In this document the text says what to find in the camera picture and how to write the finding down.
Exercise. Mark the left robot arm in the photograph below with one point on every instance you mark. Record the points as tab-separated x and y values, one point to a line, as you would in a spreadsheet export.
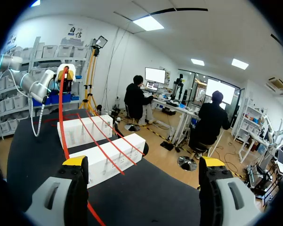
26	81

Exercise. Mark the white block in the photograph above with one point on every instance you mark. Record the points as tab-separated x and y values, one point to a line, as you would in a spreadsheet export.
113	157
84	131

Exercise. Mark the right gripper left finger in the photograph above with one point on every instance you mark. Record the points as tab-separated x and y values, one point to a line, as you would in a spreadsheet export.
61	197

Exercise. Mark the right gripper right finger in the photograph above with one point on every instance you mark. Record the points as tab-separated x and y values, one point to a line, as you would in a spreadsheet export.
226	200

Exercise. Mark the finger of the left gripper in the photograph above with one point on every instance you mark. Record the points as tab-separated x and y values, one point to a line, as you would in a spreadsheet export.
71	74
60	74

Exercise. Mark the person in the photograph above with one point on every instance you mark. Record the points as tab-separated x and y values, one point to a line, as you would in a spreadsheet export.
135	99
210	120

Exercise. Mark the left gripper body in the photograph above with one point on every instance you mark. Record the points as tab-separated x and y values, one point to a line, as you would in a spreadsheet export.
66	86

